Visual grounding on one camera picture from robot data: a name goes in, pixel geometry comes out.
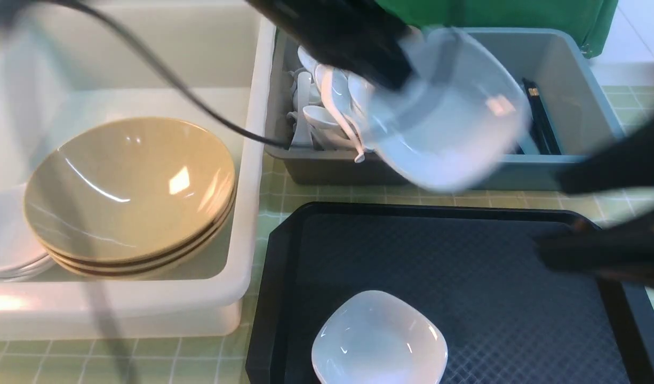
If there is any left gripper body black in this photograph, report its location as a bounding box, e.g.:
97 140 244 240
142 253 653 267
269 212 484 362
248 1 412 90

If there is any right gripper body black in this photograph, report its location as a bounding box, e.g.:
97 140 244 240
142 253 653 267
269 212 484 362
536 112 654 290

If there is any white square dish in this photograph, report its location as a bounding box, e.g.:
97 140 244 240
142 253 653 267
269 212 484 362
364 27 530 194
312 290 448 383

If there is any white square dish front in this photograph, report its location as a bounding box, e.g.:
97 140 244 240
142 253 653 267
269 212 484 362
312 290 448 383

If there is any beige noodle bowl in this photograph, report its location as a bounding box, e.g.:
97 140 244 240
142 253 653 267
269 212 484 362
23 117 237 262

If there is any beige bowl stack in tub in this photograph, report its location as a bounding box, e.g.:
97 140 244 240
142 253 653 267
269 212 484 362
39 181 238 281

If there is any white spoon in bin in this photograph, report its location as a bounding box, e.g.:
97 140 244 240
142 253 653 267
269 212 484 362
313 63 365 163

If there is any teal plastic chopstick bin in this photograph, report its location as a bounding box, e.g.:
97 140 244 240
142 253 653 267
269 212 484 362
465 28 622 190

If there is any grey plastic spoon bin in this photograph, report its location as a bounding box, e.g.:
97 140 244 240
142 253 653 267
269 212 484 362
265 30 408 186

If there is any black chopsticks pile in bin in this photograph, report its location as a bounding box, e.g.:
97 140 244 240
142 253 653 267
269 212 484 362
522 77 562 155

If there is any black serving tray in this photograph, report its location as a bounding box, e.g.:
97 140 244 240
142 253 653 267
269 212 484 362
246 202 654 383

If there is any white dish stack in tub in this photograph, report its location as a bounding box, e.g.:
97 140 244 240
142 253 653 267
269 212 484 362
0 184 55 283

